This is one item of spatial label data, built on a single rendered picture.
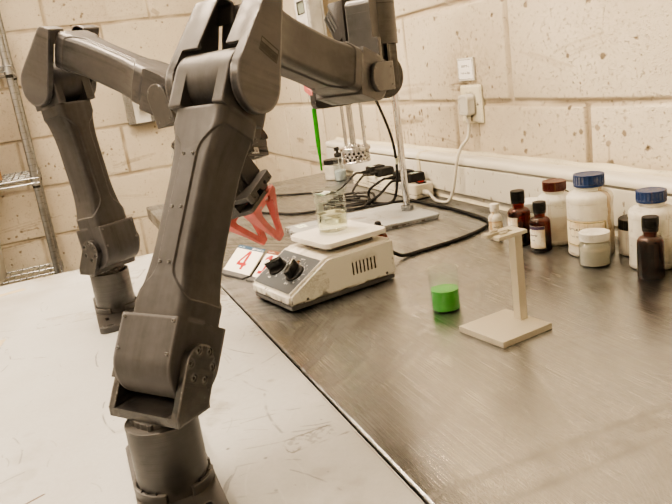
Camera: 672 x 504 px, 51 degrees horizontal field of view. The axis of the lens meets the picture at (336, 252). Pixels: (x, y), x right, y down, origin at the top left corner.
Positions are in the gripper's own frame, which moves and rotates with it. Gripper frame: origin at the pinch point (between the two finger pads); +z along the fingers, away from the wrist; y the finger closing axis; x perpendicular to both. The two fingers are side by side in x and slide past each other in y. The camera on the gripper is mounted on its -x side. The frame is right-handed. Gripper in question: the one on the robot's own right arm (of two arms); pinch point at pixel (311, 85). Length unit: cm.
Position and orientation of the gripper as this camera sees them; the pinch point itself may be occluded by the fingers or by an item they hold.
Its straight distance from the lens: 111.2
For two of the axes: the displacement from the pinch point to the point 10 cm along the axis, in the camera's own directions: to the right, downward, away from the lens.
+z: -5.3, -1.3, 8.3
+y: -8.4, 2.3, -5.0
